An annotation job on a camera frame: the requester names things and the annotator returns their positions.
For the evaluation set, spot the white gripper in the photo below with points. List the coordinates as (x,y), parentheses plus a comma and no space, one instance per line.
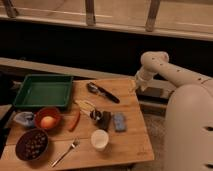
(142,77)

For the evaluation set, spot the blue sponge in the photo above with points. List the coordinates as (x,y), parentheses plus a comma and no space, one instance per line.
(119,122)

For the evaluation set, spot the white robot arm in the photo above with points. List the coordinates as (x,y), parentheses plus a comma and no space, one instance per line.
(188,144)

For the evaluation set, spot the dark metal cup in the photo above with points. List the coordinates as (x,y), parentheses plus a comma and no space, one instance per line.
(101,119)

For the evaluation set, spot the white paper cup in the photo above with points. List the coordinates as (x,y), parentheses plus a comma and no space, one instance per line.
(99,139)

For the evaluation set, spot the yellow whisk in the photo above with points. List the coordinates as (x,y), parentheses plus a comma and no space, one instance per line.
(85,106)

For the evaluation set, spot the silver fork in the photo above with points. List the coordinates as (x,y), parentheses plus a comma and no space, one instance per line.
(74,144)

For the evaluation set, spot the red bowl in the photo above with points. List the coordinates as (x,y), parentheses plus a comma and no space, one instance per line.
(47,111)

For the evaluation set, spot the green plastic tray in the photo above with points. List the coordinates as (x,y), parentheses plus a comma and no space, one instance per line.
(43,90)

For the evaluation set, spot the orange fruit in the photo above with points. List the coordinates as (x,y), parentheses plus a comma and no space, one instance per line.
(47,122)

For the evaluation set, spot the blue cloth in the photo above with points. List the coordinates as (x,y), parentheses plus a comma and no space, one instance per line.
(26,119)

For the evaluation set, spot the dark bowl with beans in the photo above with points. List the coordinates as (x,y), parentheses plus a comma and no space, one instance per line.
(31,145)

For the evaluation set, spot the black handled ice cream scoop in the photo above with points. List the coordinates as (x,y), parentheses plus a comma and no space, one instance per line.
(95,89)

